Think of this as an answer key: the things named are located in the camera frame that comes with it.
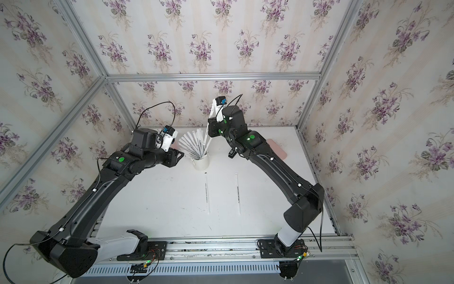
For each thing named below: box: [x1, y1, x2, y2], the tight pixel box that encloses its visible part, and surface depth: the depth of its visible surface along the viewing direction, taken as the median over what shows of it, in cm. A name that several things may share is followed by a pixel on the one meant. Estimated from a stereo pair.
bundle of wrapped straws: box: [178, 127, 207, 160], surface depth 94 cm
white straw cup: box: [190, 152, 210, 171], surface depth 95 cm
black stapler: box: [228, 148, 238, 159], surface depth 106 cm
